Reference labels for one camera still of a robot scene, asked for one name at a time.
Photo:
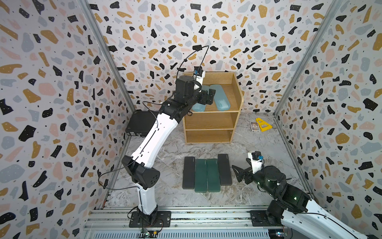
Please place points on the wooden three-tier shelf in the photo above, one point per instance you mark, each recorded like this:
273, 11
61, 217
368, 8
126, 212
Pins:
212, 125

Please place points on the black flat case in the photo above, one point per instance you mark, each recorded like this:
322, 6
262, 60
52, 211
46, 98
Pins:
141, 123

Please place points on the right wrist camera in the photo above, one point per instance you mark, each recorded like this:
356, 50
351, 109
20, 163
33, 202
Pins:
255, 160

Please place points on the small card box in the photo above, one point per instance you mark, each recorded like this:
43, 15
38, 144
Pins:
255, 127

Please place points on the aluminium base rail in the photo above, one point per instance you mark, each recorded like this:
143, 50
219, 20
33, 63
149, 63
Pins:
222, 222

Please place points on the green pencil case left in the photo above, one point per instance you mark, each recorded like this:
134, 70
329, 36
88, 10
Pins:
201, 178

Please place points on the green pencil case right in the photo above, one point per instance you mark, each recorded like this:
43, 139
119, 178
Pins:
213, 175

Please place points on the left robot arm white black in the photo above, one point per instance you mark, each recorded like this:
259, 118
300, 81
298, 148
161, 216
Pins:
140, 164

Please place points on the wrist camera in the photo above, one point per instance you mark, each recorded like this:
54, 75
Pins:
199, 74
255, 160

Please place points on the black pencil case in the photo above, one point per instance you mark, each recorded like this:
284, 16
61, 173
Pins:
189, 173
224, 170

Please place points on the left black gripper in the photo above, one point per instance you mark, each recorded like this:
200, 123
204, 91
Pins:
204, 95

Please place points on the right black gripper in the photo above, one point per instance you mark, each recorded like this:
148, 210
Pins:
248, 173

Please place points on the green pencil case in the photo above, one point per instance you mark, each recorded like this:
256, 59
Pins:
201, 178
213, 175

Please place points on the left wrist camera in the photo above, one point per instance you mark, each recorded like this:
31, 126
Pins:
199, 74

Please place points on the yellow triangular plastic piece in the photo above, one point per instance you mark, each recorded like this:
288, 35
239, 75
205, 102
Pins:
263, 125

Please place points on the light blue pencil case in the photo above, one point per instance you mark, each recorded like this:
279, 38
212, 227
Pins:
221, 100
200, 107

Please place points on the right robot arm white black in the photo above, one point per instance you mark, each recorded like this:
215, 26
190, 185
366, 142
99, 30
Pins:
295, 209

